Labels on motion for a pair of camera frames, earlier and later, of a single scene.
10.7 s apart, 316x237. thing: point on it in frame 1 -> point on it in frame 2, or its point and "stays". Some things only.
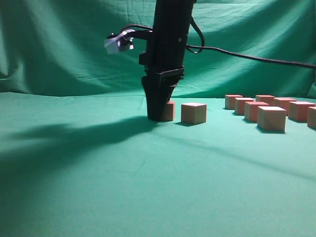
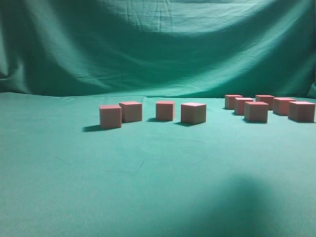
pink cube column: (298, 111) -> (110, 116)
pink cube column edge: (169, 113) stays
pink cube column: (193, 113) stays
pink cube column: (251, 110) stays
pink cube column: (229, 100) stays
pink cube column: (271, 118) -> (131, 111)
